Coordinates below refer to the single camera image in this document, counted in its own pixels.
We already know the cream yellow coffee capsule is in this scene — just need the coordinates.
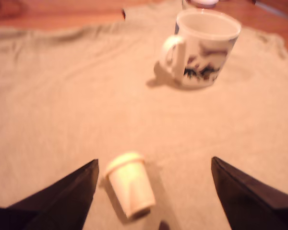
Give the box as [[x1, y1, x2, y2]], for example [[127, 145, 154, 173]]
[[104, 151, 156, 220]]

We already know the beige cloth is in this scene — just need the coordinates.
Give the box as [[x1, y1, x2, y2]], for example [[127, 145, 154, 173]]
[[0, 2, 288, 230]]

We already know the white mug with creature print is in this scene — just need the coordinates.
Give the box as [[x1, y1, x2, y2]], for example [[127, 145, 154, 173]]
[[159, 9, 242, 90]]

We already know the small white round camera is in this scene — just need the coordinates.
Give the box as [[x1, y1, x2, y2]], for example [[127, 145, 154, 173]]
[[190, 0, 218, 8]]

